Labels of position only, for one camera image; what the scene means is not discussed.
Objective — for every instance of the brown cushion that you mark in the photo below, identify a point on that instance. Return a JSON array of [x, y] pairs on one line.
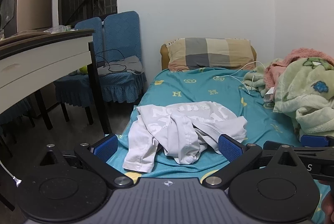
[[163, 57]]

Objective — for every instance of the grey cloth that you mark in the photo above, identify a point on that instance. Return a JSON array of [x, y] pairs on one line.
[[133, 64]]

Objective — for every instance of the white printed t-shirt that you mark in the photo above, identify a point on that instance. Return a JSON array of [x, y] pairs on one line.
[[180, 132]]

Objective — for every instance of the white table with black legs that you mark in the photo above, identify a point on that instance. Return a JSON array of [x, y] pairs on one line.
[[39, 62]]

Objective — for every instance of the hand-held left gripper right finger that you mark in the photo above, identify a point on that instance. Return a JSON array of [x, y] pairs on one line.
[[231, 147]]

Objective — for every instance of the yellow green toy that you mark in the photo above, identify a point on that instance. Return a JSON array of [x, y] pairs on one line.
[[84, 70]]

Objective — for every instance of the green fleece blanket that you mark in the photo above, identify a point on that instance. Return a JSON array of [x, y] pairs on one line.
[[302, 93]]

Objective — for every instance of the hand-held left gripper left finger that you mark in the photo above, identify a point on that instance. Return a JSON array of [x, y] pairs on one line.
[[105, 147]]

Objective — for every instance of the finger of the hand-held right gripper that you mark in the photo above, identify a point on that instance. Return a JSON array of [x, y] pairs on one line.
[[271, 146], [313, 141]]

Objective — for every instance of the clear plastic bag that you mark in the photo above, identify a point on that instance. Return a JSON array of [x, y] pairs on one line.
[[56, 29]]

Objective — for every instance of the brown refrigerator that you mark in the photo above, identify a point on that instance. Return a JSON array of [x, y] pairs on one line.
[[34, 2]]

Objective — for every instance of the pink fleece blanket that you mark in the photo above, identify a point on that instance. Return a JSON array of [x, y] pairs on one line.
[[294, 57]]

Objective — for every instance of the person's right hand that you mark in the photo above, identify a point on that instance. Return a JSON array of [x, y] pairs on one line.
[[330, 209]]

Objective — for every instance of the dark wooden chair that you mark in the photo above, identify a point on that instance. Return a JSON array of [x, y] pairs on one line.
[[5, 147]]

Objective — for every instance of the plaid pillow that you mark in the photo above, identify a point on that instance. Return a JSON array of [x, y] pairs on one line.
[[208, 53]]

